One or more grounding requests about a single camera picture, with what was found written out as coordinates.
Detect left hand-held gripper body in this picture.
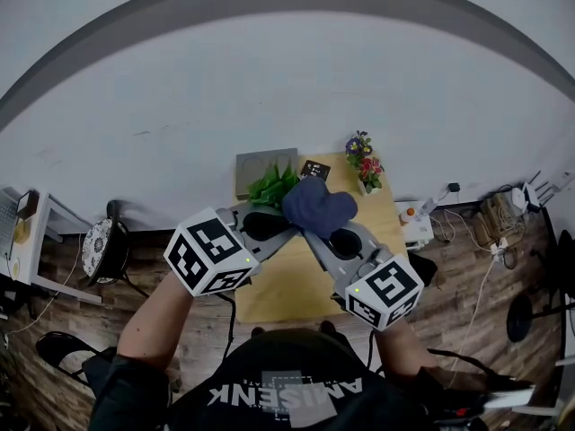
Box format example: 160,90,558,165
163,207,264,299

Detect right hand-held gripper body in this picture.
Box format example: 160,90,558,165
332,245,427,332

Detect green plant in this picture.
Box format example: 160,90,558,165
246,159,301,209

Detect dark blue cloth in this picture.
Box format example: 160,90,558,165
281,176,359,242

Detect person's left forearm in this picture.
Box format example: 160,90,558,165
116,269,197,370

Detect person's right forearm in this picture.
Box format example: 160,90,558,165
373,319,439,379

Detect colourful flower pot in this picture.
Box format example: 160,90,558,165
344,129,374,161
357,155,386,196

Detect grey flat box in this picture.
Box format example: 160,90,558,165
234,147,300,202

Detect small black bag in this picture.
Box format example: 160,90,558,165
406,249,439,286

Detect white box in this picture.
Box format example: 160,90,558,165
394,198,436,247

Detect clear bottle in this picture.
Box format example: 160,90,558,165
416,197,439,222

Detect patterned round seat cushion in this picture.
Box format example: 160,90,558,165
82,219,119,285

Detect black round stand base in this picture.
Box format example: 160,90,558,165
506,293,535,344

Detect person's black printed t-shirt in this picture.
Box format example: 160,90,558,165
87,328,450,431

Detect black folding chair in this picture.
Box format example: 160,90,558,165
34,330,118,388

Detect white desk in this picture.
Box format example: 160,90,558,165
0,186,103,305

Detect white router with black antennas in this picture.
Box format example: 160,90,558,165
520,171,565,215

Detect small dark box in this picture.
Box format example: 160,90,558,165
16,189,40,219

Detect yellow object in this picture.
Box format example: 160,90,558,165
12,217,31,244

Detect grey laptop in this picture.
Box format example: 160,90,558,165
0,189,22,259

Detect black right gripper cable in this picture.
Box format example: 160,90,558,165
367,330,383,372

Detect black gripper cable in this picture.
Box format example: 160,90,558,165
219,292,238,363
367,330,383,372

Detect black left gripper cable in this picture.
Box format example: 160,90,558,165
219,292,238,363

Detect long white cable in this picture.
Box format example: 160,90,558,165
448,256,498,376

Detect cardboard box with cables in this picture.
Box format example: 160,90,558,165
473,193,525,251

